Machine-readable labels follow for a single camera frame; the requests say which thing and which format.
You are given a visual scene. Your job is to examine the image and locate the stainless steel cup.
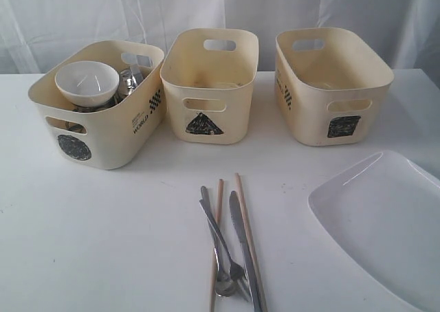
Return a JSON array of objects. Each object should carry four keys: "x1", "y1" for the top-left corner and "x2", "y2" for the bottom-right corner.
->
[
  {"x1": 64, "y1": 121, "x2": 87, "y2": 134},
  {"x1": 73, "y1": 99, "x2": 117, "y2": 113}
]

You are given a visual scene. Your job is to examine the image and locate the stainless steel bowl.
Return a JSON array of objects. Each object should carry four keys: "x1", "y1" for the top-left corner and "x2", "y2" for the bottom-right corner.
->
[{"x1": 115, "y1": 65, "x2": 151, "y2": 103}]

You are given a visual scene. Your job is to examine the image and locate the cream bin with circle mark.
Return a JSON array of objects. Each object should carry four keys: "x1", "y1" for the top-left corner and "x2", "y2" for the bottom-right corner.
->
[{"x1": 28, "y1": 41, "x2": 166, "y2": 170}]

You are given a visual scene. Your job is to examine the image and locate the white ceramic bowl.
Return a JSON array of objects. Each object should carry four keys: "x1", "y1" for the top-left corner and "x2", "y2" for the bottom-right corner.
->
[{"x1": 54, "y1": 60, "x2": 120, "y2": 107}]

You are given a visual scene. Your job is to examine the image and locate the left wooden chopstick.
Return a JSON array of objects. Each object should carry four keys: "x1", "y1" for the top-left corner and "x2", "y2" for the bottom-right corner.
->
[{"x1": 209, "y1": 179, "x2": 224, "y2": 312}]

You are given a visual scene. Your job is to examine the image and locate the wooden chopstick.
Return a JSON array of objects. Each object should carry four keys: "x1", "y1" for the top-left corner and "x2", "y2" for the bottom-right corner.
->
[
  {"x1": 234, "y1": 172, "x2": 268, "y2": 312},
  {"x1": 209, "y1": 179, "x2": 224, "y2": 312}
]

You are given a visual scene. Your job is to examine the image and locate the stainless steel knife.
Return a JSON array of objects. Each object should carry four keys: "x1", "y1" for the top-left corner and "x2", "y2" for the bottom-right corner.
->
[{"x1": 229, "y1": 190, "x2": 263, "y2": 311}]

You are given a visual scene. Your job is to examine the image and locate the cream bin with triangle mark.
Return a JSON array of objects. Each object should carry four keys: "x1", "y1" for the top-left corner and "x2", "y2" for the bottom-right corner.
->
[{"x1": 160, "y1": 28, "x2": 259, "y2": 144}]

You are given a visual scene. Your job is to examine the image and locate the right wooden chopstick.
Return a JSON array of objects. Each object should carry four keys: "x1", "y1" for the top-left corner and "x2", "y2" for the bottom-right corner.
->
[{"x1": 234, "y1": 172, "x2": 268, "y2": 312}]

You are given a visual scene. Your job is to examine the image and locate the stainless steel fork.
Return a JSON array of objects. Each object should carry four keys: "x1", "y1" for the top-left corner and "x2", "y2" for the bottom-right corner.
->
[{"x1": 198, "y1": 199, "x2": 252, "y2": 302}]

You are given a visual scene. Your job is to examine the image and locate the cream bin with square mark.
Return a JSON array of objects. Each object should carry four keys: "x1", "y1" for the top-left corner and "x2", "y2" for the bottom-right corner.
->
[{"x1": 274, "y1": 27, "x2": 395, "y2": 146}]

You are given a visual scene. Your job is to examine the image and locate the stainless steel spoon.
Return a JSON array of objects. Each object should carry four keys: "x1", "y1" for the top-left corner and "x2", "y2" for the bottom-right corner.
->
[{"x1": 200, "y1": 186, "x2": 237, "y2": 297}]

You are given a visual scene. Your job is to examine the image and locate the white rectangular plate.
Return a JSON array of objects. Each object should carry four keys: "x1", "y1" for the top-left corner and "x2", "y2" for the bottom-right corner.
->
[{"x1": 308, "y1": 151, "x2": 439, "y2": 311}]

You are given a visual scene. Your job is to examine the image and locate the white curtain backdrop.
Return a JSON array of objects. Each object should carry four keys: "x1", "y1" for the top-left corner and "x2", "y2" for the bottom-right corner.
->
[{"x1": 1, "y1": 0, "x2": 439, "y2": 82}]

